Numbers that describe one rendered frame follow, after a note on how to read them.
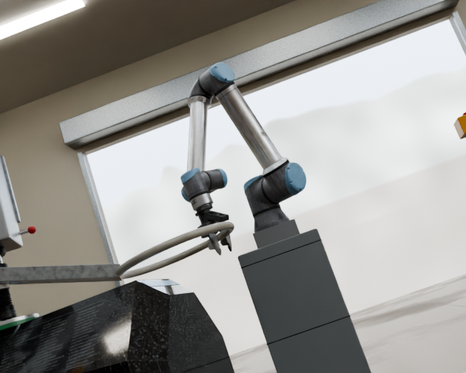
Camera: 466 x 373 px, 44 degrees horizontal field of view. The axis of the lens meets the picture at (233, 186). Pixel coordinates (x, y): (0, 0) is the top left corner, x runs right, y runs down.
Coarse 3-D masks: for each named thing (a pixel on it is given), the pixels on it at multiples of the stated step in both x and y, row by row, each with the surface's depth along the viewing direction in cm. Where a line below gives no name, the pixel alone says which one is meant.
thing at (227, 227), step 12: (204, 228) 201; (216, 228) 204; (228, 228) 212; (168, 240) 197; (180, 240) 196; (144, 252) 197; (156, 252) 196; (180, 252) 242; (192, 252) 241; (132, 264) 199; (156, 264) 237; (168, 264) 240; (132, 276) 227
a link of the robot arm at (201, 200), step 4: (200, 196) 236; (204, 196) 236; (208, 196) 237; (192, 200) 237; (196, 200) 236; (200, 200) 236; (204, 200) 236; (208, 200) 236; (212, 200) 240; (192, 204) 238; (196, 204) 236; (200, 204) 235; (204, 204) 236; (208, 204) 237; (192, 208) 240; (196, 208) 236
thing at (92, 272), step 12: (96, 264) 209; (108, 264) 209; (120, 264) 210; (0, 276) 203; (12, 276) 204; (24, 276) 204; (36, 276) 205; (48, 276) 205; (60, 276) 206; (72, 276) 207; (84, 276) 207; (96, 276) 208; (108, 276) 208; (120, 276) 209
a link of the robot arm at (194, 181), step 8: (184, 176) 239; (192, 176) 238; (200, 176) 240; (208, 176) 243; (184, 184) 239; (192, 184) 237; (200, 184) 238; (208, 184) 242; (192, 192) 237; (200, 192) 236; (208, 192) 239
